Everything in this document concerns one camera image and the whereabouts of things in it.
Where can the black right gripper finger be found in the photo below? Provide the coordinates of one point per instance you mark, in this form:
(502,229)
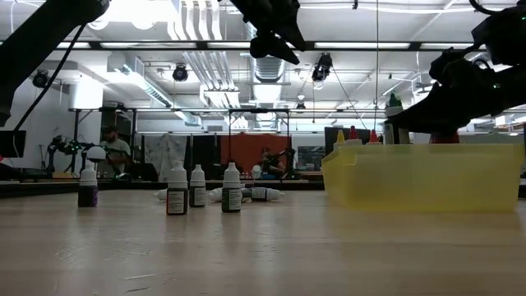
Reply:
(423,111)
(439,125)

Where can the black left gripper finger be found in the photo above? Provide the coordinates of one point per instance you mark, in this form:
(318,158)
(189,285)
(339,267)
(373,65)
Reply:
(296,37)
(285,51)

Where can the green Chefmaster candy color bottle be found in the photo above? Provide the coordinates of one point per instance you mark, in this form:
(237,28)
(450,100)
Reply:
(393,111)

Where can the red candy color bottle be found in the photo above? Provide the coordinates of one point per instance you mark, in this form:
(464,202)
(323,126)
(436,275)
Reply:
(373,137)
(353,133)

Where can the yellow candy color bottle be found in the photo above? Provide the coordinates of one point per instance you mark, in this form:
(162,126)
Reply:
(340,137)

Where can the black background robot arm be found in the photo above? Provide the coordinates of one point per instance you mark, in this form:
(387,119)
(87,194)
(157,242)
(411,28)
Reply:
(61,144)

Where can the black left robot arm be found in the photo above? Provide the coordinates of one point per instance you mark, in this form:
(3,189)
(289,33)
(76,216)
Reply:
(41,37)

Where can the small green food coloring bottle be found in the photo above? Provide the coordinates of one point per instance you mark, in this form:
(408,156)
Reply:
(231,199)

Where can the small red food coloring bottle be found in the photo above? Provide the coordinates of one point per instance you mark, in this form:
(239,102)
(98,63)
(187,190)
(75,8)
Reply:
(177,201)

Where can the small purple food coloring bottle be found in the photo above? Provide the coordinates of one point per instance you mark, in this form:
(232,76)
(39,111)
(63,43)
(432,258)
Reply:
(88,197)

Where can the person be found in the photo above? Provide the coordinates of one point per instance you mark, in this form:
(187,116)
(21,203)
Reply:
(444,138)
(271,162)
(115,148)

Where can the yellow translucent plastic bin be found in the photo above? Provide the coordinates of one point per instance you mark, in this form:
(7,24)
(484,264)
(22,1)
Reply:
(423,181)

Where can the black display screen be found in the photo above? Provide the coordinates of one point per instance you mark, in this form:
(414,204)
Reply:
(363,132)

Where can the black ceiling spotlight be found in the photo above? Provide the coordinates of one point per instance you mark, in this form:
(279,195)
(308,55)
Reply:
(180,73)
(40,78)

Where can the orange partition panel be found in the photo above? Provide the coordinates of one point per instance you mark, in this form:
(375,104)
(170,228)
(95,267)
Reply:
(242,150)

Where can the black overhead light bar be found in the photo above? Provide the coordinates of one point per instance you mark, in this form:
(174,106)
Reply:
(164,45)

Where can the tiny white bottle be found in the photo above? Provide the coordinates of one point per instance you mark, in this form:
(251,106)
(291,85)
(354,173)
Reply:
(256,172)

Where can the grey patterned panel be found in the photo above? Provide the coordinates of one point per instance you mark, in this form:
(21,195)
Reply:
(164,152)

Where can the white round object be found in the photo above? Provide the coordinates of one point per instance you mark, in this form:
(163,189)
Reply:
(96,153)

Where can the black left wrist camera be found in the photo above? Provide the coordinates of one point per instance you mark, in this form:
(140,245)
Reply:
(260,47)

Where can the silver ventilation duct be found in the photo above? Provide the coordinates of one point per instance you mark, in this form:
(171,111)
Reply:
(267,72)

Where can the black hanging camera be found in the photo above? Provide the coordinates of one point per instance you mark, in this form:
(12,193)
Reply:
(322,67)

